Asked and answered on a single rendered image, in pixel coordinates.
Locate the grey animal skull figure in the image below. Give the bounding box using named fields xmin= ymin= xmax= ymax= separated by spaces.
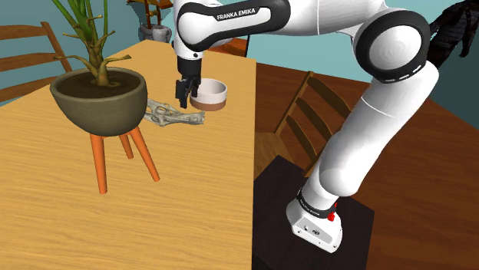
xmin=143 ymin=98 xmax=206 ymax=127

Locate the white bowl with brown base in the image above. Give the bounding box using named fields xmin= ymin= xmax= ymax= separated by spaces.
xmin=189 ymin=77 xmax=229 ymax=112

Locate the black figure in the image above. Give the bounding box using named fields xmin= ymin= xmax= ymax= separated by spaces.
xmin=427 ymin=0 xmax=479 ymax=69

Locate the white pot with wooden plant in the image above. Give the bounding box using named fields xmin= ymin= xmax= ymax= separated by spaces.
xmin=127 ymin=0 xmax=175 ymax=43

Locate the dark robot stand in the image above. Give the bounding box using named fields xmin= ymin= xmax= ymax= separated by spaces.
xmin=251 ymin=155 xmax=375 ymax=270

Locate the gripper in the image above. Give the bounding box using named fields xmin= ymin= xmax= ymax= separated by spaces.
xmin=175 ymin=55 xmax=203 ymax=110

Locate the wooden ladder-back chair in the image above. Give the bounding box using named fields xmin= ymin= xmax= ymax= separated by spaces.
xmin=0 ymin=21 xmax=74 ymax=104
xmin=253 ymin=70 xmax=352 ymax=180

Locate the potted plant on orange legs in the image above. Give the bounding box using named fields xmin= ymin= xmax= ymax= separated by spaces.
xmin=49 ymin=0 xmax=161 ymax=196

